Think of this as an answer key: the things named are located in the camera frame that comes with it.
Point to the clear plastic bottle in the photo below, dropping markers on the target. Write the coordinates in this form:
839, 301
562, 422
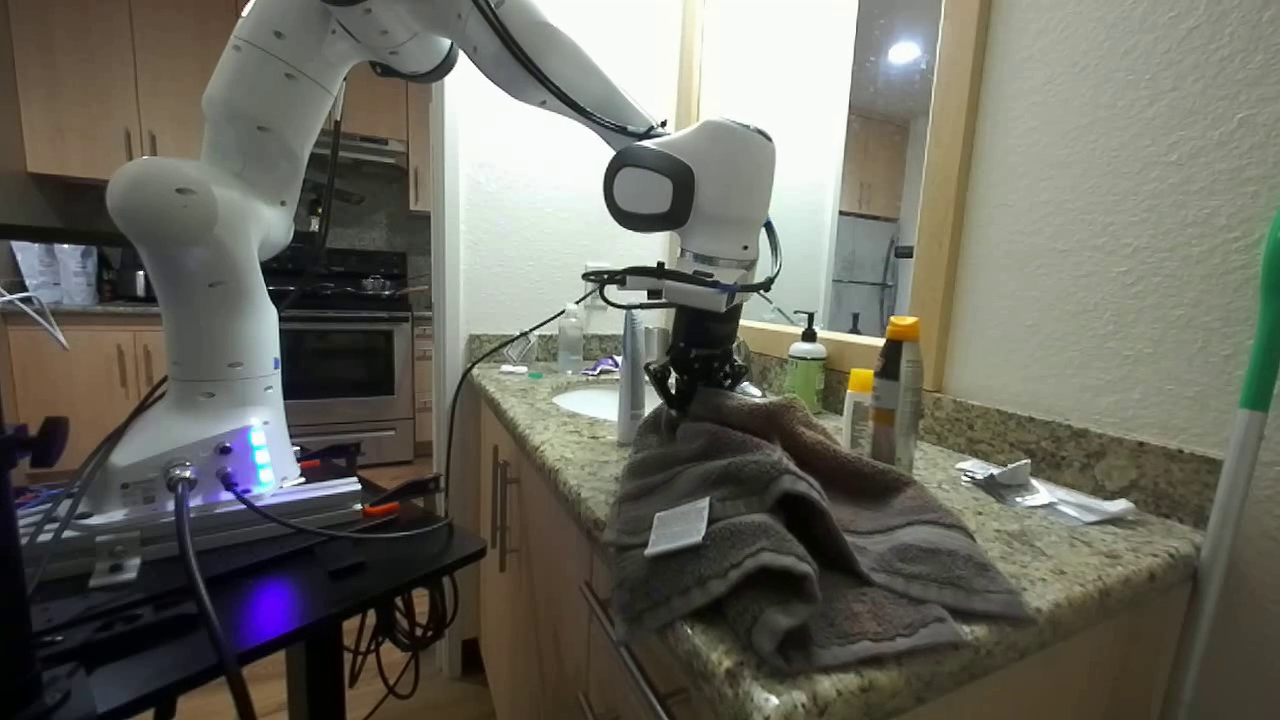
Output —
574, 342

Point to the stainless steel oven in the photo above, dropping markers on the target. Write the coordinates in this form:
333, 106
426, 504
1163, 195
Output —
346, 361

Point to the wooden sink cabinet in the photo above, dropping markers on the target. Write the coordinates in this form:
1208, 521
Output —
534, 574

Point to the black robot cart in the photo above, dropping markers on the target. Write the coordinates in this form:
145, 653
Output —
266, 601

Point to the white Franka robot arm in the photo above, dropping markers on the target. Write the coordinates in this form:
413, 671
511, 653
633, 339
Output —
241, 202

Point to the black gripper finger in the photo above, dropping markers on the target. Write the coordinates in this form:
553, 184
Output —
668, 385
725, 378

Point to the small white bottle yellow cap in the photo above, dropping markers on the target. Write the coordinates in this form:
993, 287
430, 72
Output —
856, 415

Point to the black equipment stand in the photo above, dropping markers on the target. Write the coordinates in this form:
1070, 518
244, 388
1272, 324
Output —
21, 574

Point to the white oval sink basin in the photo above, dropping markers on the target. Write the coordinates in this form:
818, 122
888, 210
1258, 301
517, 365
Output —
585, 400

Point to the green soap pump bottle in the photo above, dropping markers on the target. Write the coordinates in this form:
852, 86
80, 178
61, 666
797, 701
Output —
804, 373

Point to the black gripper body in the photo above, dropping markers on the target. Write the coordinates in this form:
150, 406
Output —
706, 332

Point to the wooden kitchen wall cabinets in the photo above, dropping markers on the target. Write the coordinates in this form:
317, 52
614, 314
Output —
80, 80

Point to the mop pole with green grip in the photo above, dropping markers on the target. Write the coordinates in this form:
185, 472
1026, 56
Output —
1234, 441

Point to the spray can with orange cap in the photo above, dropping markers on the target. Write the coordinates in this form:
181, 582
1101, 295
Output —
897, 392

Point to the brown grey towel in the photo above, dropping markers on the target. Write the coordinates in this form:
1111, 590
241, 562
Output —
803, 532

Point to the crumpled white wrapper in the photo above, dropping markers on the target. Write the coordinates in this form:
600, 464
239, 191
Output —
1053, 498

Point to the wood framed mirror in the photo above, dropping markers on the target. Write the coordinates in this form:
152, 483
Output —
867, 160

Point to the wooden kitchen base cabinet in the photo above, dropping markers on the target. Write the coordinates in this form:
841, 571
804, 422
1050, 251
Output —
72, 373

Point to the aluminium robot base mount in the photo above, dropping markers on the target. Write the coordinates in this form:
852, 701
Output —
201, 513

